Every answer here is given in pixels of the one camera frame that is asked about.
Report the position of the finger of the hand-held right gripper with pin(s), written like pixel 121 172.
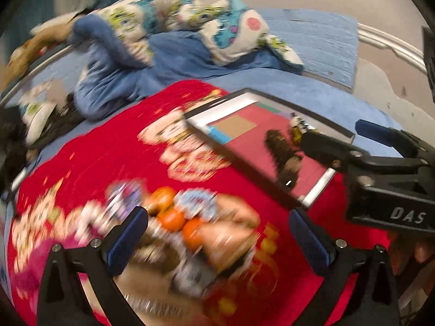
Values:
pixel 326 144
pixel 372 129

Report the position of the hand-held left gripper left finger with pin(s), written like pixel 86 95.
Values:
pixel 115 256

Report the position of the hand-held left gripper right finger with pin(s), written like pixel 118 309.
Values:
pixel 307 241

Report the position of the black shallow box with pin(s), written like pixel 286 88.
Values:
pixel 244 135

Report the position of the person's right hand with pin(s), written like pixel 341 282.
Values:
pixel 421 254

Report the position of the beige furry hair claw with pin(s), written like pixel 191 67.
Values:
pixel 159 261

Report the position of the mandarin orange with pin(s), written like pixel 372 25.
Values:
pixel 163 195
pixel 171 219
pixel 193 234

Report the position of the gold pyramid packet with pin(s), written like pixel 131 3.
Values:
pixel 234 224

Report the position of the dark sachet packet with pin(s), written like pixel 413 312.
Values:
pixel 193 275

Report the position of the blue scrunchie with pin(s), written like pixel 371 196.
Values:
pixel 197 203

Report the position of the light blue textured pillow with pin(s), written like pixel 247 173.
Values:
pixel 316 40

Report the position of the red bear print blanket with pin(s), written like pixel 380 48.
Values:
pixel 112 142

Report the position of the black clothes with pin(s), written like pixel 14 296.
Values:
pixel 64 119

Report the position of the monster print quilt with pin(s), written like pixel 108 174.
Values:
pixel 224 30

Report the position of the small monster print pillow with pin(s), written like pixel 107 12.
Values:
pixel 34 112

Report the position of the brown plush toy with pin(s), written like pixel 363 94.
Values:
pixel 37 40

